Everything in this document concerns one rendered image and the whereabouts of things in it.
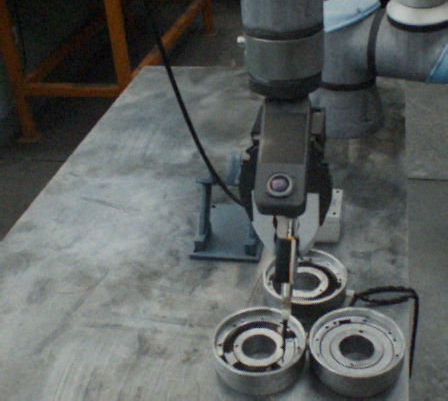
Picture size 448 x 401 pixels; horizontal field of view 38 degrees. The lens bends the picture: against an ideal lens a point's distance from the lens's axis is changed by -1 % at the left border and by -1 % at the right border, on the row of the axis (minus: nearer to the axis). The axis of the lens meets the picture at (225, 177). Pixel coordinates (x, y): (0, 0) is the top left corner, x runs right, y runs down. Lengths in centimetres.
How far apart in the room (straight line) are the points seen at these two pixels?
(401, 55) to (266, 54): 55
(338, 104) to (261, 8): 63
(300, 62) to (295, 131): 6
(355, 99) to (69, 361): 67
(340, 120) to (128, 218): 42
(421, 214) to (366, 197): 139
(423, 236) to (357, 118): 117
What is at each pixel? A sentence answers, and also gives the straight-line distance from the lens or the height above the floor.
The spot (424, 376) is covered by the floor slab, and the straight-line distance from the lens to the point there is 187.
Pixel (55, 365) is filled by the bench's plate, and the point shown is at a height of 80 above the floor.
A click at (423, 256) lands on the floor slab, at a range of 224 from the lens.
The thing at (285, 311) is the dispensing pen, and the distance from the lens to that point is 73.
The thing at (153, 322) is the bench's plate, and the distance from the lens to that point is 85.
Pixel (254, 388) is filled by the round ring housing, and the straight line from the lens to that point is 73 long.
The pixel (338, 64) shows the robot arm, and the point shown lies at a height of 94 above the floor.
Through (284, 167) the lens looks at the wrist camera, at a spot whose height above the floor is 107.
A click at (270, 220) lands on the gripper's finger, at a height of 97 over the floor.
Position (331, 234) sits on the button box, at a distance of 94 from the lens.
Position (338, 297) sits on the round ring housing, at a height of 83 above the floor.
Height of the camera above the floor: 138
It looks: 31 degrees down
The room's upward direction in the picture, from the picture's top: 5 degrees counter-clockwise
